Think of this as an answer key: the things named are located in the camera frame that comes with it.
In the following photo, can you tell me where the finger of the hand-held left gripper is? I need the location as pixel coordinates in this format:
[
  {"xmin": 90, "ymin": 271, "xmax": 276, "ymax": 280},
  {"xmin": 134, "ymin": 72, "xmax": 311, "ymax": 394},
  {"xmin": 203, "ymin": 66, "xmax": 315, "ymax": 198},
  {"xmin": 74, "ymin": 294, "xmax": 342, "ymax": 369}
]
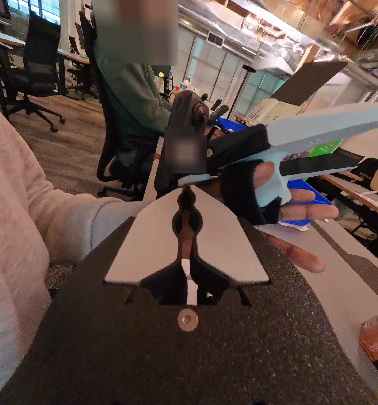
[
  {"xmin": 266, "ymin": 101, "xmax": 378, "ymax": 155},
  {"xmin": 279, "ymin": 148, "xmax": 367, "ymax": 178}
]

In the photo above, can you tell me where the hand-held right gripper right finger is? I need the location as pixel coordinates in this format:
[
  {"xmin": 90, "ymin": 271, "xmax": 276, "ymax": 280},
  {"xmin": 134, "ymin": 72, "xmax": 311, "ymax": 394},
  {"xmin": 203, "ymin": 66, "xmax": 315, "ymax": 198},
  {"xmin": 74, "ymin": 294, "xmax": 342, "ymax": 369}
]
[{"xmin": 189, "ymin": 186, "xmax": 271, "ymax": 306}]

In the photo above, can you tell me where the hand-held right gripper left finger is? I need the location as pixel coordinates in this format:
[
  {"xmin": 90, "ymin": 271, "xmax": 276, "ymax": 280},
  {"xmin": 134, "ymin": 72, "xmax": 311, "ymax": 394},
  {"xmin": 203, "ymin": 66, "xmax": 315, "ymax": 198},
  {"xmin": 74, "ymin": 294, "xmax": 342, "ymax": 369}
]
[{"xmin": 104, "ymin": 186, "xmax": 189, "ymax": 306}]

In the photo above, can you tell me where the person's left forearm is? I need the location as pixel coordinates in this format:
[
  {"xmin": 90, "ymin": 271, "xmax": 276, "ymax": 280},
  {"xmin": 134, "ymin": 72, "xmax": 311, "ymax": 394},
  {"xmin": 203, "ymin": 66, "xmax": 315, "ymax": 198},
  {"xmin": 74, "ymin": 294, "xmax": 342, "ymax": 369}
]
[{"xmin": 43, "ymin": 188, "xmax": 158, "ymax": 266}]

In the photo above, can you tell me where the brown top office desk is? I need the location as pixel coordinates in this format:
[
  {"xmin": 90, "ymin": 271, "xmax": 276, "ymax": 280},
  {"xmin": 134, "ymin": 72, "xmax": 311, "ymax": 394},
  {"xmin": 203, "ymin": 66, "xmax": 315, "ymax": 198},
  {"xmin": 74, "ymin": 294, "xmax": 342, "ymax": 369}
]
[{"xmin": 0, "ymin": 28, "xmax": 92, "ymax": 97}]

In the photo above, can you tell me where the person's left hand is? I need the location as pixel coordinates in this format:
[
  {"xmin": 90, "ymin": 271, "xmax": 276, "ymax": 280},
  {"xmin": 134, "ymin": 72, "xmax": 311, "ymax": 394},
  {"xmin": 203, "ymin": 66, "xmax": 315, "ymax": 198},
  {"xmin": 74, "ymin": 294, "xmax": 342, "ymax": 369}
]
[{"xmin": 180, "ymin": 161, "xmax": 339, "ymax": 273}]

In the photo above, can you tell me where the green box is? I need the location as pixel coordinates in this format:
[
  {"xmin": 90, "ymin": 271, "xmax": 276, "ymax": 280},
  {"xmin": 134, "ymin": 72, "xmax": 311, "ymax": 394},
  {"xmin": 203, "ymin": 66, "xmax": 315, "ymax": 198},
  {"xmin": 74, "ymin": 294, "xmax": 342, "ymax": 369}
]
[{"xmin": 309, "ymin": 140, "xmax": 344, "ymax": 158}]

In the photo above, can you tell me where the blue plastic bin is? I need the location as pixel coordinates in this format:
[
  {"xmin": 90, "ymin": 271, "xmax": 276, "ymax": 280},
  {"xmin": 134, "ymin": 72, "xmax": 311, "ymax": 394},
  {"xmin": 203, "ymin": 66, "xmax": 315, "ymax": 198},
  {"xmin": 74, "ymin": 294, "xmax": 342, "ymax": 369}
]
[
  {"xmin": 217, "ymin": 116, "xmax": 249, "ymax": 132},
  {"xmin": 284, "ymin": 178, "xmax": 336, "ymax": 229}
]

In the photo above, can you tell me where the beige electronic device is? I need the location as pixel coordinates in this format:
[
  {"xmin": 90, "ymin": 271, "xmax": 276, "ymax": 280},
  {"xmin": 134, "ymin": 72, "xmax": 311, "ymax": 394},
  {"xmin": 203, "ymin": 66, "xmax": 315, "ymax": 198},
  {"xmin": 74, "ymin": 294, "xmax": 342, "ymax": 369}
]
[{"xmin": 244, "ymin": 98, "xmax": 304, "ymax": 128}]

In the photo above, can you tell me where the black flat panel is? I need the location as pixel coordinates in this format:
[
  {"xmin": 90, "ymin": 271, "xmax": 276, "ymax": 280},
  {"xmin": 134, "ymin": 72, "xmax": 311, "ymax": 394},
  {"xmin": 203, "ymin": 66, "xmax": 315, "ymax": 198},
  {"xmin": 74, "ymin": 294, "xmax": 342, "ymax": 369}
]
[{"xmin": 271, "ymin": 61, "xmax": 348, "ymax": 107}]

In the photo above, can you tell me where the black floor lamp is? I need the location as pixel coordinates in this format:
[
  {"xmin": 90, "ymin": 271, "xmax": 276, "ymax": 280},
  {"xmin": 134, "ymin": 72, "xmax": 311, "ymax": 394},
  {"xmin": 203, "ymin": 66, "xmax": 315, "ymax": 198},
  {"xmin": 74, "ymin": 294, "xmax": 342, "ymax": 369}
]
[{"xmin": 229, "ymin": 65, "xmax": 256, "ymax": 120}]

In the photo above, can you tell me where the seated person in green sweater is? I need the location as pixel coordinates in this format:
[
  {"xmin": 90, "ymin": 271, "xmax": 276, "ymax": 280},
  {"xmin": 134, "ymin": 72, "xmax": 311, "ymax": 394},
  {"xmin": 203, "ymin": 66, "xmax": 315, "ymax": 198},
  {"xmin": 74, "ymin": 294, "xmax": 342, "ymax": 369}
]
[{"xmin": 79, "ymin": 9, "xmax": 165, "ymax": 199}]

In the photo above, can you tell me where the copper coloured box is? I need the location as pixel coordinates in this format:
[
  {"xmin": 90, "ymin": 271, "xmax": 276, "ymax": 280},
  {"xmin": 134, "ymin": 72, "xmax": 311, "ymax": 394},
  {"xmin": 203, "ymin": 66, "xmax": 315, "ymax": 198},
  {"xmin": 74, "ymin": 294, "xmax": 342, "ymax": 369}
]
[{"xmin": 359, "ymin": 311, "xmax": 378, "ymax": 364}]

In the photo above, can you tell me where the black mesh office chair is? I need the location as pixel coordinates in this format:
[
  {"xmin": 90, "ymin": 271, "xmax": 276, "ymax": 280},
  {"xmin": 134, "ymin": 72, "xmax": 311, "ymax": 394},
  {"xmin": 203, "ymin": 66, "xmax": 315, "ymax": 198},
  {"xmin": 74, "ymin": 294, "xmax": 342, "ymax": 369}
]
[{"xmin": 0, "ymin": 11, "xmax": 66, "ymax": 133}]

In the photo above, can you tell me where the silver ventilation duct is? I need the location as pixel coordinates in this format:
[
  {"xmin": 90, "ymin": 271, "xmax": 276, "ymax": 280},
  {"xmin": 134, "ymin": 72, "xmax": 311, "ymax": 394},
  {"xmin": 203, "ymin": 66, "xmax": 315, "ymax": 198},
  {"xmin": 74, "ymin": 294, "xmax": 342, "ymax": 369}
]
[{"xmin": 179, "ymin": 17, "xmax": 378, "ymax": 92}]

